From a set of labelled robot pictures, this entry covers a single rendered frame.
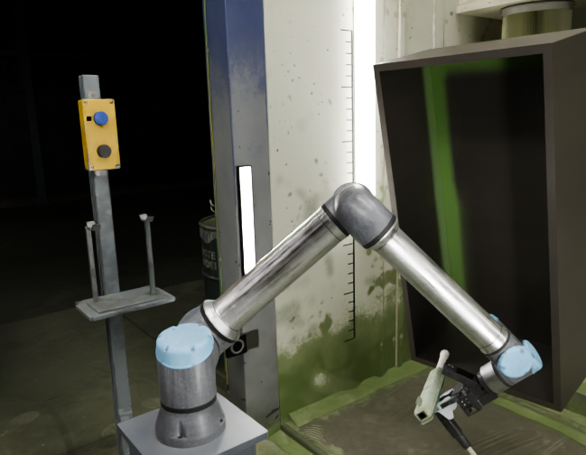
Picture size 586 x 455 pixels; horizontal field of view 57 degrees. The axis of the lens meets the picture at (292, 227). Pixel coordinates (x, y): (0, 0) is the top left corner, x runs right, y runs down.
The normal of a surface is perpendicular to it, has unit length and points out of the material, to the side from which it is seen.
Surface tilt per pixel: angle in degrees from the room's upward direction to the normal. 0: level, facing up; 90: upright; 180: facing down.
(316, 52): 90
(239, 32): 90
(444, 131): 102
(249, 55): 90
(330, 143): 90
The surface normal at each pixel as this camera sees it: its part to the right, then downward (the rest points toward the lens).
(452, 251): -0.70, 0.36
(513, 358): 0.04, 0.25
